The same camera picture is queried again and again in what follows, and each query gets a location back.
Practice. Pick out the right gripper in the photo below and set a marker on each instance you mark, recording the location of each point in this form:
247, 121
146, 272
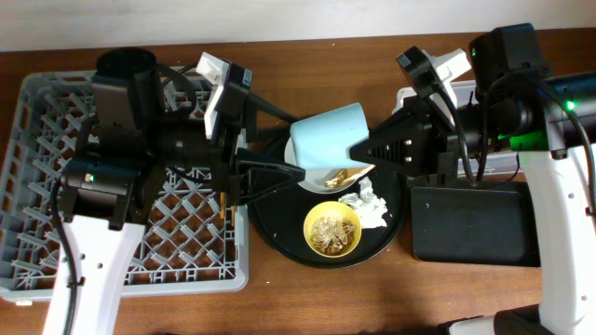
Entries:
438, 146

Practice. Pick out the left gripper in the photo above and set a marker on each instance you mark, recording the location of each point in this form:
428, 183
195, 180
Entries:
228, 155

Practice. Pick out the wooden chopstick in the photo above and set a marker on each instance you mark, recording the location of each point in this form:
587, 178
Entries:
222, 205

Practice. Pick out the blue plastic cup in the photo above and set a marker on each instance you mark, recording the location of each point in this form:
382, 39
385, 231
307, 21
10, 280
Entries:
323, 141

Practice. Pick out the gold foil wrapper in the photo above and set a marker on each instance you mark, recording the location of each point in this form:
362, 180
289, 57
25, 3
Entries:
346, 176

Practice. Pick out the light grey plate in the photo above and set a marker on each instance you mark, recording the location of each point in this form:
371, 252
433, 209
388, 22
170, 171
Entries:
315, 179

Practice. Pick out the white tissue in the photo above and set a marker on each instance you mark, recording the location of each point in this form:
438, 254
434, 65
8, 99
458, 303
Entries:
369, 207

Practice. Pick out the yellow bowl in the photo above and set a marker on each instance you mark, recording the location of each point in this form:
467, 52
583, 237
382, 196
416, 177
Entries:
332, 209

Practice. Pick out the food scraps and rice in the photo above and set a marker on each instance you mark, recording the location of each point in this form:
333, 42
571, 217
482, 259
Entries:
332, 236

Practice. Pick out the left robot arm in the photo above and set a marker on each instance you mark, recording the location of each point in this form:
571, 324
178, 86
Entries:
143, 128

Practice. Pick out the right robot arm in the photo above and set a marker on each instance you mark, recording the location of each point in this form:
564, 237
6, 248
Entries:
470, 102

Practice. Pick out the grey dishwasher rack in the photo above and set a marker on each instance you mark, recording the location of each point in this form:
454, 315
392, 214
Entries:
189, 247

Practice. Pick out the round black tray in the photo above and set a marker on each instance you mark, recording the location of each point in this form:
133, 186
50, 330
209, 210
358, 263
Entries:
279, 220

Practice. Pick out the clear plastic bin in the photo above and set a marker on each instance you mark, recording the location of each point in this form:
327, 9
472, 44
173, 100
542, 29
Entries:
500, 163

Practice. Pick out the black rectangular tray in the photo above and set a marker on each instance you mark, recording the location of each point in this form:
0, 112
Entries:
493, 225

